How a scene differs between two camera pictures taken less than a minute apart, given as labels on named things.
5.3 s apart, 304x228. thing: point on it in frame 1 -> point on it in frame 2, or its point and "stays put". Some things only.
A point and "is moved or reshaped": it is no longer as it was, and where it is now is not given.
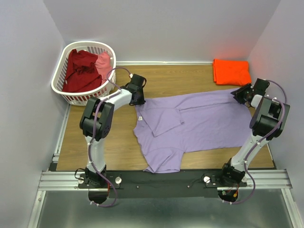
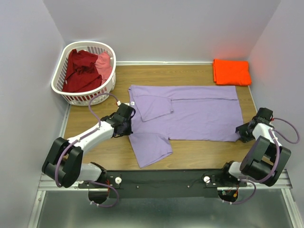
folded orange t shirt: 228,72 stays put
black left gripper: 141,101 -> 128,131
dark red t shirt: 81,74 stays put
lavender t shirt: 165,128 is moved or reshaped
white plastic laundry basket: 87,70 stays put
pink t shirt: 103,64 stays put
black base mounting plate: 148,184 stays put
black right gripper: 238,92 -> 244,138
